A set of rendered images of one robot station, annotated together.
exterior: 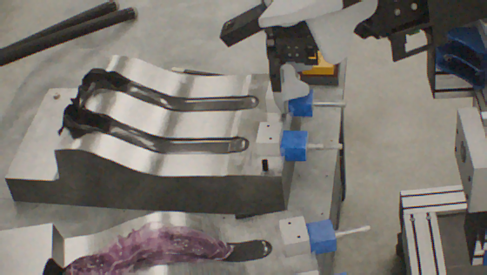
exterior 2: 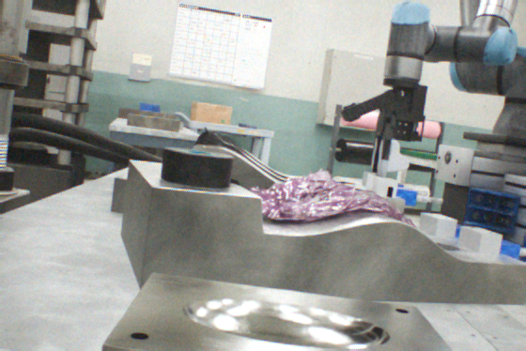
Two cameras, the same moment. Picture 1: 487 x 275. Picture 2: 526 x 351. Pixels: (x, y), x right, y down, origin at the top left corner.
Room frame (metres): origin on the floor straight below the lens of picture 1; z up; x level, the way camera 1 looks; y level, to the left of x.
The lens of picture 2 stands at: (-0.06, 0.47, 0.99)
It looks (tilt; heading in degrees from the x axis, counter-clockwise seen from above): 5 degrees down; 344
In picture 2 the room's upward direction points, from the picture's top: 8 degrees clockwise
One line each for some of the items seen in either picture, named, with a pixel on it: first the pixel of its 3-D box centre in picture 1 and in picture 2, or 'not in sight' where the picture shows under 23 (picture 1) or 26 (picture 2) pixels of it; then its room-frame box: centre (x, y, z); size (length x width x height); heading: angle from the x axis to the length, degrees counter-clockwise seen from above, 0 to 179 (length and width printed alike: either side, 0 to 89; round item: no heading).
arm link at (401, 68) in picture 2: not in sight; (402, 70); (1.07, -0.08, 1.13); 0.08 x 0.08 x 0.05
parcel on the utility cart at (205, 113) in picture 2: not in sight; (210, 116); (6.98, -0.71, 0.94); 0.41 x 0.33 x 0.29; 95
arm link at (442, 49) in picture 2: not in sight; (434, 42); (1.11, -0.17, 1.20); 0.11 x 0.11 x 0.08; 39
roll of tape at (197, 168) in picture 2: not in sight; (196, 167); (0.64, 0.36, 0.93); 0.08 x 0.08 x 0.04
